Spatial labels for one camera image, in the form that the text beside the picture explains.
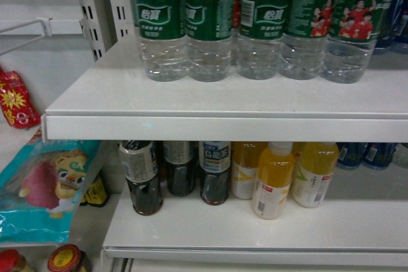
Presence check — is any clear water bottle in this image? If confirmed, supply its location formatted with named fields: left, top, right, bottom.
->
left=319, top=0, right=392, bottom=83

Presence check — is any white shelf board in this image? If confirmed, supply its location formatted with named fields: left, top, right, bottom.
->
left=43, top=34, right=407, bottom=142
left=103, top=166, right=407, bottom=268

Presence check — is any white slotted shelf upright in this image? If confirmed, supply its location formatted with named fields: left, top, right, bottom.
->
left=79, top=0, right=134, bottom=60

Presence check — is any oolong tea bottle blue label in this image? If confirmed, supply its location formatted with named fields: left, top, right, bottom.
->
left=199, top=141, right=231, bottom=206

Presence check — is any dark tea bottle middle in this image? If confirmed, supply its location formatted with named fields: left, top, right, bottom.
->
left=163, top=141, right=196, bottom=197

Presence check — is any dark tea bottle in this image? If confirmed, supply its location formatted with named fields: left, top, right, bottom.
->
left=163, top=141, right=196, bottom=197
left=119, top=140, right=163, bottom=216

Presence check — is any orange juice bottle rear left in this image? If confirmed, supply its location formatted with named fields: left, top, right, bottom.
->
left=231, top=141, right=268, bottom=199

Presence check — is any orange juice bottle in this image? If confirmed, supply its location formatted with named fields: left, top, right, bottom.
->
left=251, top=141, right=296, bottom=220
left=231, top=141, right=268, bottom=199

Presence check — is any dark tea bottle left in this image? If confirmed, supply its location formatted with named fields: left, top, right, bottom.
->
left=119, top=140, right=163, bottom=216

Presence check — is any orange juice bottle front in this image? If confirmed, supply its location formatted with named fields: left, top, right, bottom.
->
left=251, top=141, right=296, bottom=220

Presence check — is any yellow juice bottle right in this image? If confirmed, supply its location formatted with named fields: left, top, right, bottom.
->
left=291, top=142, right=339, bottom=208

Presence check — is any dark bottle behind bag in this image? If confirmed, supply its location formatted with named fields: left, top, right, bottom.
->
left=80, top=173, right=110, bottom=208

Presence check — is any blue bottles lower right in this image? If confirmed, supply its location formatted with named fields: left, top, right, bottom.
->
left=337, top=142, right=398, bottom=170

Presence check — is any teal snack bag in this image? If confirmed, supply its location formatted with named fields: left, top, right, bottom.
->
left=1, top=129, right=102, bottom=245

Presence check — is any red sauce pouch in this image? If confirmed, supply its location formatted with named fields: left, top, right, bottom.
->
left=1, top=69, right=41, bottom=129

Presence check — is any red yellow lid jar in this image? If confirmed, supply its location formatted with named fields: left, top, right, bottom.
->
left=47, top=244, right=92, bottom=272

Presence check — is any blue bottle upper right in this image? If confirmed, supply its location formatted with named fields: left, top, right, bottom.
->
left=374, top=0, right=405, bottom=55

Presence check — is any white wire display hook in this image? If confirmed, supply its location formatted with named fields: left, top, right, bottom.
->
left=1, top=17, right=52, bottom=55

